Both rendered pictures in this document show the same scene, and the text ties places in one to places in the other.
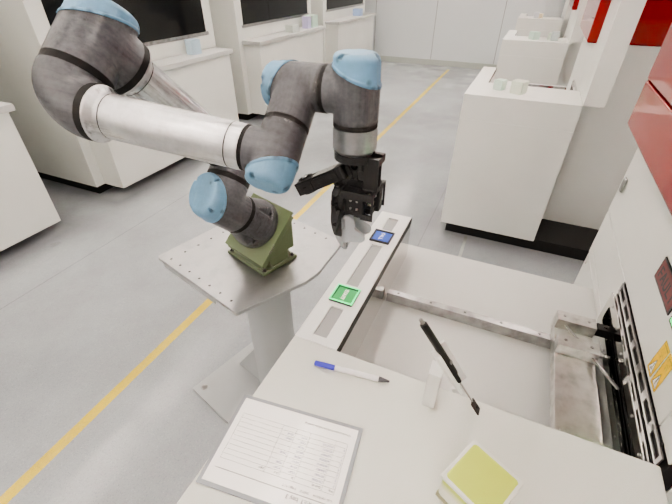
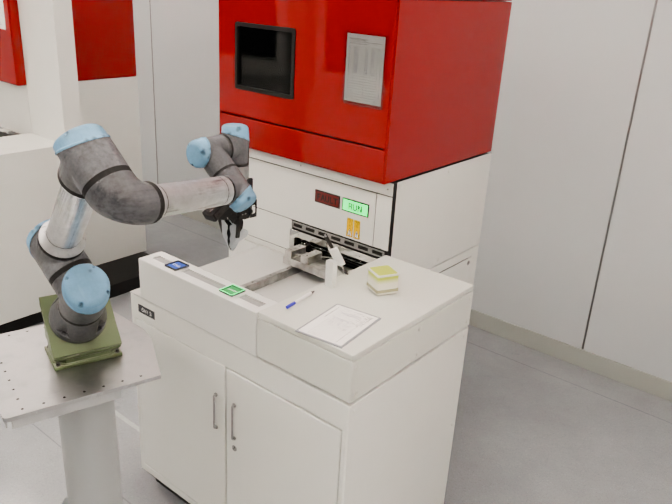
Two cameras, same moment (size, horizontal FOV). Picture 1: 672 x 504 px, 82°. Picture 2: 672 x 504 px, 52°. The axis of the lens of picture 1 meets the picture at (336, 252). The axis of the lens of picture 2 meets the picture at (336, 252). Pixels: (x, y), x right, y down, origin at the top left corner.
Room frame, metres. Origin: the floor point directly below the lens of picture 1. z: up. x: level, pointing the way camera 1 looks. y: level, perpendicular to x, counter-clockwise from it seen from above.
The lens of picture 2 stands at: (-0.10, 1.71, 1.85)
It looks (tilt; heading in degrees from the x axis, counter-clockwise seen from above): 22 degrees down; 284
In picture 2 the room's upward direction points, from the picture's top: 3 degrees clockwise
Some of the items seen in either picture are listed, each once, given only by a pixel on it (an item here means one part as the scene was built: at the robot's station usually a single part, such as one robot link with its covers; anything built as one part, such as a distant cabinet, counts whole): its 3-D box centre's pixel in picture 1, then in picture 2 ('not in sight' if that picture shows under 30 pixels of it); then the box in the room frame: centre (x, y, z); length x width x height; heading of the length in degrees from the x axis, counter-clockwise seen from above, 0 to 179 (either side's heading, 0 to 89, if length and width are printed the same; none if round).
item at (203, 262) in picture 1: (259, 267); (74, 374); (1.02, 0.26, 0.75); 0.45 x 0.44 x 0.13; 50
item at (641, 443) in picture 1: (619, 376); (334, 255); (0.49, -0.57, 0.89); 0.44 x 0.02 x 0.10; 156
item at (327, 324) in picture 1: (363, 285); (204, 299); (0.77, -0.07, 0.89); 0.55 x 0.09 x 0.14; 156
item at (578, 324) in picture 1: (575, 323); (295, 251); (0.63, -0.56, 0.89); 0.08 x 0.03 x 0.03; 66
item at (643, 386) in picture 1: (637, 356); (336, 238); (0.48, -0.58, 0.96); 0.44 x 0.01 x 0.02; 156
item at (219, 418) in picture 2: not in sight; (290, 413); (0.53, -0.25, 0.41); 0.97 x 0.64 x 0.82; 156
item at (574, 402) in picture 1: (573, 384); (327, 270); (0.49, -0.49, 0.87); 0.36 x 0.08 x 0.03; 156
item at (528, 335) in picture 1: (481, 321); (261, 282); (0.69, -0.37, 0.84); 0.50 x 0.02 x 0.03; 66
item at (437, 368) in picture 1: (445, 379); (334, 264); (0.38, -0.17, 1.03); 0.06 x 0.04 x 0.13; 66
